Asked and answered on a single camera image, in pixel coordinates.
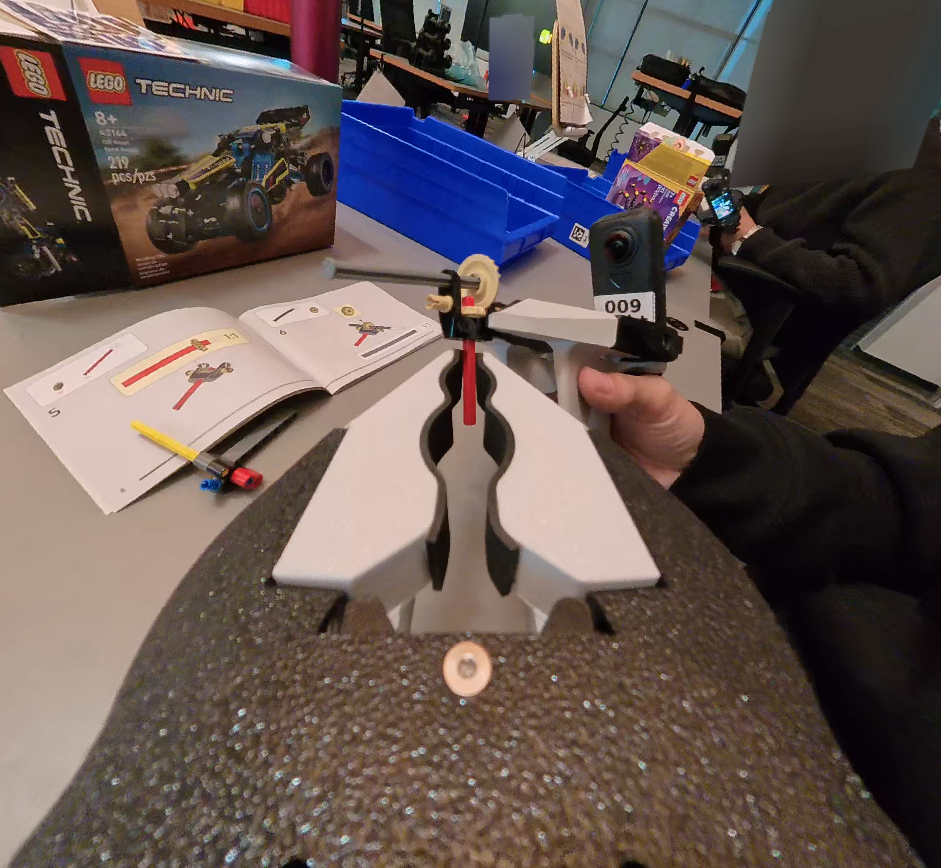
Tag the black monitor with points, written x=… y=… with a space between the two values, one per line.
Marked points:
x=507 y=1
x=397 y=16

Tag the gear and axle toy assembly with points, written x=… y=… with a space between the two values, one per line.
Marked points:
x=470 y=383

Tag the small black camera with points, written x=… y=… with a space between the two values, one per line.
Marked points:
x=722 y=201

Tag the purple and yellow toy box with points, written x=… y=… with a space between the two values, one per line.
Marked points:
x=654 y=185

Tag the magenta cylinder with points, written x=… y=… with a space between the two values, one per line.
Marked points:
x=316 y=30

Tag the person's right forearm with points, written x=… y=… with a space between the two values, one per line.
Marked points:
x=809 y=530

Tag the printed paper sheets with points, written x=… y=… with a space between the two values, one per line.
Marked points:
x=88 y=27

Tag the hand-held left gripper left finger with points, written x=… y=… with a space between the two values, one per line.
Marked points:
x=345 y=515

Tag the yellow axle toy subassembly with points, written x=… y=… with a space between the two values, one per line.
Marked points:
x=169 y=442

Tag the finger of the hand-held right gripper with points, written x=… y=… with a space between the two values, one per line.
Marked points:
x=581 y=308
x=559 y=333

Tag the hanging cardboard sign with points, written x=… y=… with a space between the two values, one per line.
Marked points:
x=570 y=38

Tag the long black toy axle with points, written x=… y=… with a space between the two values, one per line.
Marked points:
x=264 y=436

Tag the dark toy set box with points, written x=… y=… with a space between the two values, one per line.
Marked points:
x=184 y=170

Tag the blue bin with tag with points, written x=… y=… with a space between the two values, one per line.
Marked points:
x=632 y=221

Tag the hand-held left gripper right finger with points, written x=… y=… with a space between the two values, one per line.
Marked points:
x=588 y=515

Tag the long blue storage bin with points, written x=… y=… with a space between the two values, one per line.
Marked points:
x=441 y=177

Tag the open instruction booklet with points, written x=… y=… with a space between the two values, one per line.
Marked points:
x=147 y=383

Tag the person's right hand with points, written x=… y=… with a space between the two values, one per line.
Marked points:
x=647 y=420

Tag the background wooden desk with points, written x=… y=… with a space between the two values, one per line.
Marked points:
x=441 y=78
x=706 y=100

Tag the black bag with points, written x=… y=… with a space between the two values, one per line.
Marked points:
x=691 y=78

